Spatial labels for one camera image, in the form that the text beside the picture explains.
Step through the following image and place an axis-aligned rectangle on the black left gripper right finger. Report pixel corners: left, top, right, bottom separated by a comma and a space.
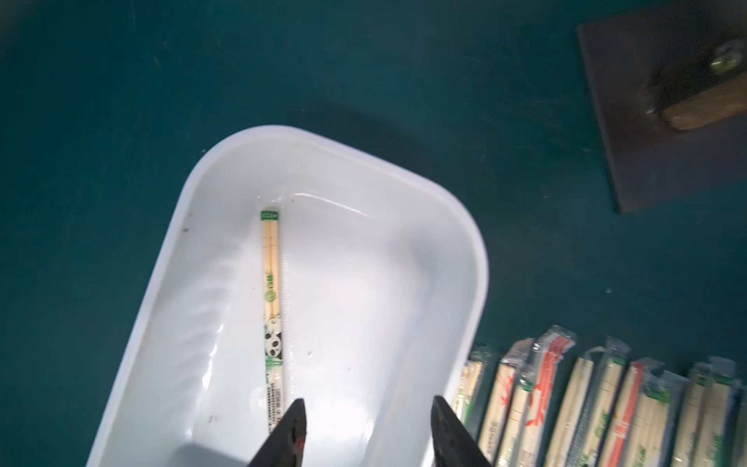
430, 396, 490, 467

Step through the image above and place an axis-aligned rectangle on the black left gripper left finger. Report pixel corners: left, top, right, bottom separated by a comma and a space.
247, 398, 307, 467

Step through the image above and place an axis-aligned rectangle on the chopsticks pair thirteenth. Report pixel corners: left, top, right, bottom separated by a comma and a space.
478, 338, 534, 464

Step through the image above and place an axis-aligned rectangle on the chopsticks pair twelfth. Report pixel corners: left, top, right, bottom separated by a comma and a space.
495, 364, 537, 467

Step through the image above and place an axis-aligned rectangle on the chopsticks pair fourteenth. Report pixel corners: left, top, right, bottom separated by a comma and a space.
451, 346, 492, 424

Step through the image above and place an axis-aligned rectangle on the chopsticks pair eleventh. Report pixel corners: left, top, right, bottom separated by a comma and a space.
545, 346, 604, 467

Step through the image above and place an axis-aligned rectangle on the chopsticks pair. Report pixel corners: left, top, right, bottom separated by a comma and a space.
566, 337, 630, 467
691, 356, 741, 467
622, 371, 688, 467
597, 357, 663, 467

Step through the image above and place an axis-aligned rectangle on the chopsticks red print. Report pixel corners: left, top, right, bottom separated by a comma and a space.
517, 325, 576, 467

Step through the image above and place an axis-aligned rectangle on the white plastic storage box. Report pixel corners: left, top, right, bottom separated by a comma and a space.
88, 126, 488, 466

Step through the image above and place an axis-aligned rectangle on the chopsticks pair fifteenth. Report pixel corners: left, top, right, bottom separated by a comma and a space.
670, 362, 711, 467

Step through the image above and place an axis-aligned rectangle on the wrapped chopsticks panda print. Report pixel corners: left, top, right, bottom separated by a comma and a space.
261, 210, 284, 432

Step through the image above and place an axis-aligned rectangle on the pink cherry blossom tree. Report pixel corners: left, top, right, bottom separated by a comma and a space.
653, 36, 746, 132

